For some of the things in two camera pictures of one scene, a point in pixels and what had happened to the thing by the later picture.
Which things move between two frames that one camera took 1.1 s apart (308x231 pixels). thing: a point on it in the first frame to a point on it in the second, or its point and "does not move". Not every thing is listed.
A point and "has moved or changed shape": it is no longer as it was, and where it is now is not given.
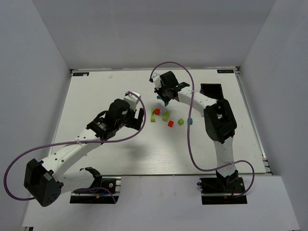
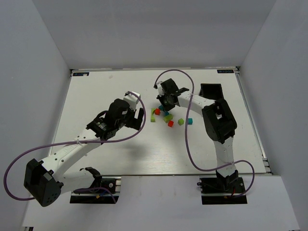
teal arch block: (158, 97) has moved or changed shape
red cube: (157, 111) does not move
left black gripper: (134, 118) does not move
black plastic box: (213, 91) does not move
